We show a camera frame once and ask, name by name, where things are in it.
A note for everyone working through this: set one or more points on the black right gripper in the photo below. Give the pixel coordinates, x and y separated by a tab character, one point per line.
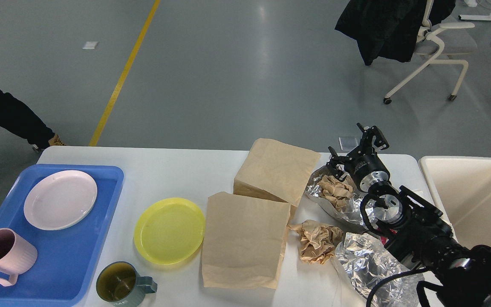
367	169

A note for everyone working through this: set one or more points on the pink ribbed mug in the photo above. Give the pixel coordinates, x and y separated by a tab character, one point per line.
17	256

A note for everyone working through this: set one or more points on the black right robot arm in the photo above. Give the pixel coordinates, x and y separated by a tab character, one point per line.
414	229

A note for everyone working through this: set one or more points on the crumpled paper in foil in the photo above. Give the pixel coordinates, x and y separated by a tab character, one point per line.
336	192

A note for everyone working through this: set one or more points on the upper aluminium foil sheet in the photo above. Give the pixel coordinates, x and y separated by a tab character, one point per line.
351	218

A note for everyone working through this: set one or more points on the aluminium foil sheet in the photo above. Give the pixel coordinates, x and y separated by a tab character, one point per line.
366	262
351	218

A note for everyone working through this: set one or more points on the rear brown paper bag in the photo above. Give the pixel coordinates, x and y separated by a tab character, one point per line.
276	171

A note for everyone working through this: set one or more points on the brown paper bag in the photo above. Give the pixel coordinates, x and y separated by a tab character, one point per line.
276	171
245	241

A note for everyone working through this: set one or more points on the crumpled brown paper ball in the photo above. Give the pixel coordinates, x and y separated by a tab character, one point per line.
318	241

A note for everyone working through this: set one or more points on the lower aluminium foil sheet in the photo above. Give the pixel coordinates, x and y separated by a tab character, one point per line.
366	262

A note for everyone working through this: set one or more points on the white plastic bin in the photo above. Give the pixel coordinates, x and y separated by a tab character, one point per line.
461	186

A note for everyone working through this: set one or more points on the black jacket on chair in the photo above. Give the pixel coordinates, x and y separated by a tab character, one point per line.
383	28

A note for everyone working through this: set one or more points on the white office chair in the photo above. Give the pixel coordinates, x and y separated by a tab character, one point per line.
438	45

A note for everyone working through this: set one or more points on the front brown paper bag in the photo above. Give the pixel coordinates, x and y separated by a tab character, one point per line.
245	241

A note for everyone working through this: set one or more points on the yellow plate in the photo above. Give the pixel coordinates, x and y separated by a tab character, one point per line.
169	231

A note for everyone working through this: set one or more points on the green grey mug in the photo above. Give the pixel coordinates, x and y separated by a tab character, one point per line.
120	285

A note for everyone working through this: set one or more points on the pink plate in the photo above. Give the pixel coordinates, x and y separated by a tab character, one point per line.
60	200

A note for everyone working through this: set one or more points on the blue plastic tray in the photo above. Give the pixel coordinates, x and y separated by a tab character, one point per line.
67	258

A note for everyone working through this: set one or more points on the person in black clothes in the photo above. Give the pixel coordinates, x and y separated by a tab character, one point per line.
17	118

